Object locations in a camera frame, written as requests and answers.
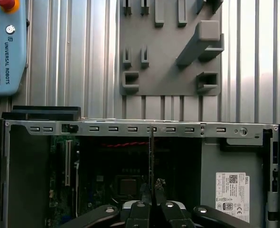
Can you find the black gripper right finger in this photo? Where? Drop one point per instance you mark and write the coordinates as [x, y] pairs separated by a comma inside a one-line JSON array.
[[170, 213]]

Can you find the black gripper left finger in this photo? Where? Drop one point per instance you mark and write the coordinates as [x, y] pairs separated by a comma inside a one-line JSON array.
[[137, 213]]

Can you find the green RAM stick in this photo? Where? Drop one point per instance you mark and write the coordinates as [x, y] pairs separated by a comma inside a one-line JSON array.
[[151, 161]]

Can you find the CPU socket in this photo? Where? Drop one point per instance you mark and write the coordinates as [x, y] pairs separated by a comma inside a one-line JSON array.
[[116, 187]]

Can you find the grey power supply with label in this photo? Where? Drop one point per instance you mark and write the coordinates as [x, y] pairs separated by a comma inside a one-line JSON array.
[[208, 180]]

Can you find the green motherboard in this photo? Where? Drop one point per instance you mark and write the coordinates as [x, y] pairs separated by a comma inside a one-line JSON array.
[[57, 190]]

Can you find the black open PC case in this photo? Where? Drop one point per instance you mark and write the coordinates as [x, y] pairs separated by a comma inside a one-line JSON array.
[[121, 129]]

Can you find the grey plastic parts rack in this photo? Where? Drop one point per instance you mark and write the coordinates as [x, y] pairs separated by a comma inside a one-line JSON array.
[[159, 76]]

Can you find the pale blue teach pendant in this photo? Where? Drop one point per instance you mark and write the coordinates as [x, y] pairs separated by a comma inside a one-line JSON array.
[[12, 59]]

